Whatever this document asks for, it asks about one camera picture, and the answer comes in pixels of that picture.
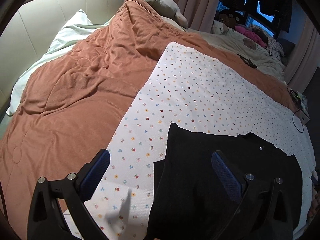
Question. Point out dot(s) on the cream blanket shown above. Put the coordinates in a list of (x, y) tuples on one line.
[(266, 64)]

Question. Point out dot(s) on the pink cloth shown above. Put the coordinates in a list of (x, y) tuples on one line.
[(250, 34)]

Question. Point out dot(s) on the brown plush toy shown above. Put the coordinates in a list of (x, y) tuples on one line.
[(230, 18)]

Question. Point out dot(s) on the black garment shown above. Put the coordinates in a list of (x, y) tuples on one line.
[(191, 203)]

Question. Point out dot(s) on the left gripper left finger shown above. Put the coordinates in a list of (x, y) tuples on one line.
[(92, 173)]

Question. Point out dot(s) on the orange quilted comforter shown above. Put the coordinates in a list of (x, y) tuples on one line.
[(71, 106)]

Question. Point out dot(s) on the floral patterned cloth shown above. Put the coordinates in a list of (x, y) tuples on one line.
[(274, 48)]

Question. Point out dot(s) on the white plush toy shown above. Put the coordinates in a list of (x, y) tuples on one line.
[(169, 9)]

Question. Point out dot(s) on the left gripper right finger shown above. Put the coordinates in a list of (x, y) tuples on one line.
[(229, 176)]

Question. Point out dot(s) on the pale green pillow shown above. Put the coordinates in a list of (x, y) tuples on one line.
[(79, 27)]

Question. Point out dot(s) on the cream padded headboard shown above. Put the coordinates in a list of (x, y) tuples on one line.
[(32, 29)]

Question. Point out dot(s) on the white dotted bed sheet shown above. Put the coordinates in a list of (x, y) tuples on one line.
[(200, 94)]

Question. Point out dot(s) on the bear pattern cushion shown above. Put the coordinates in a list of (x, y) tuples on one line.
[(221, 29)]

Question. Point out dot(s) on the pink curtain right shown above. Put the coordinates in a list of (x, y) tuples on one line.
[(304, 59)]

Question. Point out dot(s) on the white bedside box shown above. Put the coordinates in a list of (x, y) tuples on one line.
[(302, 104)]

